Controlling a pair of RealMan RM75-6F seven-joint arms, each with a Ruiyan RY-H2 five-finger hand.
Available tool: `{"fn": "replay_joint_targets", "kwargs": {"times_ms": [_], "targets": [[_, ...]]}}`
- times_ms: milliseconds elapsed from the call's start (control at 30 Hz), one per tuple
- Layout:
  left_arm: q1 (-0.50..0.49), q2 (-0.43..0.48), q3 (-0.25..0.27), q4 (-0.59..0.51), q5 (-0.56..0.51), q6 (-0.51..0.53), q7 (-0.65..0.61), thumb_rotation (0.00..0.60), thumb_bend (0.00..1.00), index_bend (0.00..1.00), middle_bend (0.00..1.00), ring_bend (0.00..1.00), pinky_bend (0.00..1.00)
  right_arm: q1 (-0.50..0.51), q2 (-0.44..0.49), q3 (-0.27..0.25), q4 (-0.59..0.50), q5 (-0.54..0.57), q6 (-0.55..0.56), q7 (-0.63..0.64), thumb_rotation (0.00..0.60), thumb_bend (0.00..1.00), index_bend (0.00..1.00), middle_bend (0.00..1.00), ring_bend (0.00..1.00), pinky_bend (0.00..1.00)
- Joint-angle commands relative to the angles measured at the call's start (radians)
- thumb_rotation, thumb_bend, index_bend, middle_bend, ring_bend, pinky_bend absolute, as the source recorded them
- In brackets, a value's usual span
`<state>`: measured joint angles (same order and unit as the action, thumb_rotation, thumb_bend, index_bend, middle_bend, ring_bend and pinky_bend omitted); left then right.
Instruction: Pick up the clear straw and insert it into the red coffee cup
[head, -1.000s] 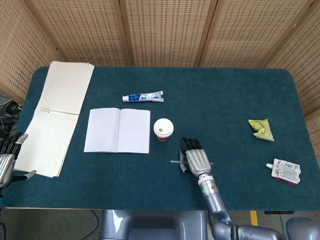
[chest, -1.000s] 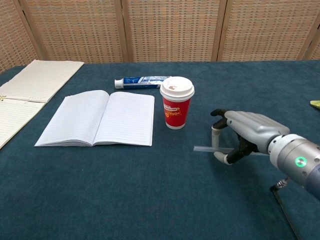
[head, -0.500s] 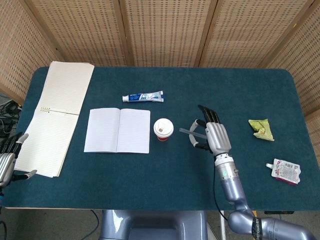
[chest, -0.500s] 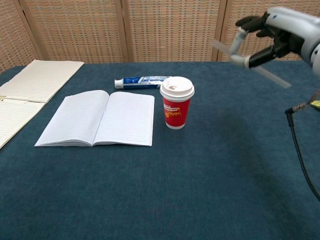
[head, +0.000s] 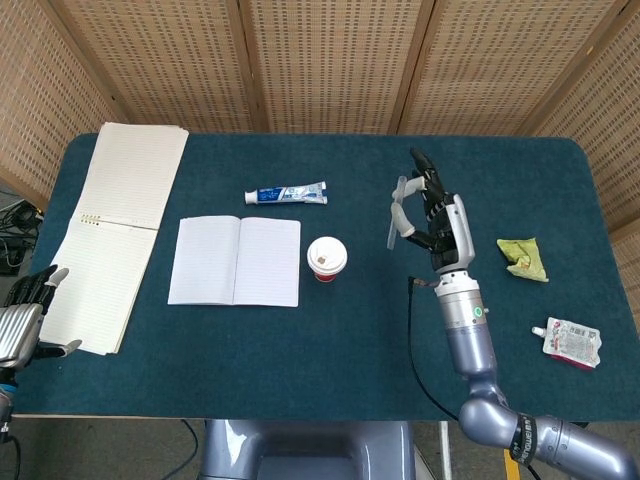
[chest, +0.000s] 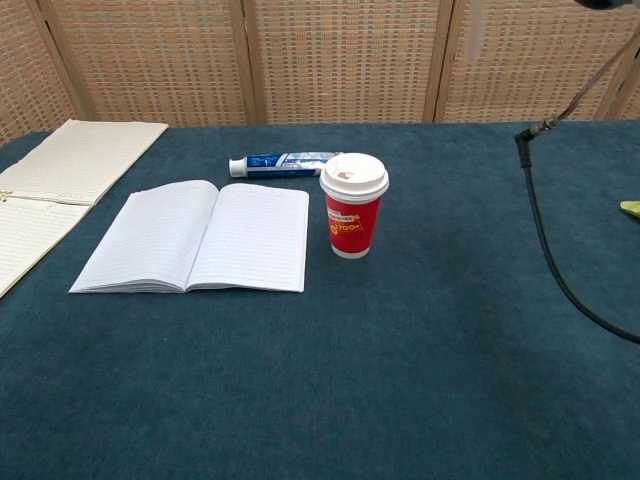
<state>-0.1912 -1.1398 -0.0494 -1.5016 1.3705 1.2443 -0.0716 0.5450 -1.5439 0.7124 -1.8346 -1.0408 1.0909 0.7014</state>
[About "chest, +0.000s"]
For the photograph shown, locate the white plastic cup lid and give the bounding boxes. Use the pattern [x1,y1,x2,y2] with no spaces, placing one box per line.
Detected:
[319,152,390,198]

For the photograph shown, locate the red paper cup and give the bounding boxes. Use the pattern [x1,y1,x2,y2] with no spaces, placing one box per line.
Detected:
[324,191,384,260]

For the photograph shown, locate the woven folding screen panel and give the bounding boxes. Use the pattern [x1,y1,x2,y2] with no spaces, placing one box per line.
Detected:
[27,0,259,129]
[243,0,454,126]
[423,0,640,124]
[0,0,84,147]
[594,43,640,121]

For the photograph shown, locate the blue white toothpaste tube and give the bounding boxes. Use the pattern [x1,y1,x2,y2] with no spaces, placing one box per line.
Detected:
[228,151,346,180]

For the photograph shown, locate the white lined open notebook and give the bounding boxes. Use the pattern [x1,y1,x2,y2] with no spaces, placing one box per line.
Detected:
[68,179,310,295]

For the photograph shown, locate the teal felt table mat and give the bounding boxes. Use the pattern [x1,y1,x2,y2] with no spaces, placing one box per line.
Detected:
[0,119,640,480]

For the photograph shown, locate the cream lined open notepad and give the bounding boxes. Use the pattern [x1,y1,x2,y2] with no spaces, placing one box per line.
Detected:
[0,118,170,300]

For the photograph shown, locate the black robot hand cable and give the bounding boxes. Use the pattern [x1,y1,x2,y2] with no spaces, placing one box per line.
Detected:
[514,42,640,345]

